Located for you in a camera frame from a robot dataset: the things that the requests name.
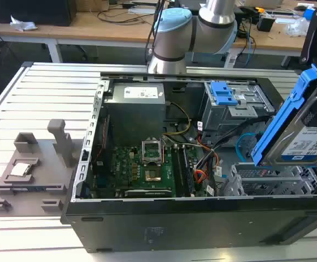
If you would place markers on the hard disk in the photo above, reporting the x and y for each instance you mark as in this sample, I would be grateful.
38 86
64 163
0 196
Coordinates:
298 131

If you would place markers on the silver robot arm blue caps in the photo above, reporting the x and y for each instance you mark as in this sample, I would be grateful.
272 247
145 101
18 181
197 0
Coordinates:
172 41

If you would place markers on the silver metal disk bay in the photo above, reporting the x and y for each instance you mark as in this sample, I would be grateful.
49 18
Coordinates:
270 178

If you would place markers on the black RAM slot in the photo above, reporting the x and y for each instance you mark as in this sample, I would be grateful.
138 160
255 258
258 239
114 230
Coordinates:
186 172
190 172
180 172
176 172

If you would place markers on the clear plastic bag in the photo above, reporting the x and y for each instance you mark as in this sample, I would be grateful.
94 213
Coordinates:
296 27

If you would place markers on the blue plastic object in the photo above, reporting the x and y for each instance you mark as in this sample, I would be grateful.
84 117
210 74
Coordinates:
309 12

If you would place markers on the small black device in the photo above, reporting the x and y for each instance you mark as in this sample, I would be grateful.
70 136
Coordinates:
266 24

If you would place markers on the silver drive cage blue latch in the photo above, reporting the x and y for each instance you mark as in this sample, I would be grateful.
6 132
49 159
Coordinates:
240 112

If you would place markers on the grey power supply unit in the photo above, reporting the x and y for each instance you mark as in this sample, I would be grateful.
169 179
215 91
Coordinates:
136 117

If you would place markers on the wooden desk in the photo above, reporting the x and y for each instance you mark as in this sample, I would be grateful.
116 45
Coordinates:
93 30

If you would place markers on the black graphics card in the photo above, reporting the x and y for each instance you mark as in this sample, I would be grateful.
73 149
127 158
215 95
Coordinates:
147 193

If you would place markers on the green motherboard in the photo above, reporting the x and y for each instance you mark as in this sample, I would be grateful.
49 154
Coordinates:
125 166

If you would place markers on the black PC case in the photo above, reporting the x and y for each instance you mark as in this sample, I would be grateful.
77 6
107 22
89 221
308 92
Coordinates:
175 223

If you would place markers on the black box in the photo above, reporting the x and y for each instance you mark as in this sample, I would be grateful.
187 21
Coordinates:
30 12

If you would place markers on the crumpled white plastic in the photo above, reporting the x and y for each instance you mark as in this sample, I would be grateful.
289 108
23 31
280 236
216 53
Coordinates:
22 24

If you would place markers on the grey parts rack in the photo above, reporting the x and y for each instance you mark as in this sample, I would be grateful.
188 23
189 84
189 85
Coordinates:
49 169

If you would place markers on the silver CPU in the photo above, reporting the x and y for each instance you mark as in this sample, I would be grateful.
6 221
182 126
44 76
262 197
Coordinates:
21 169

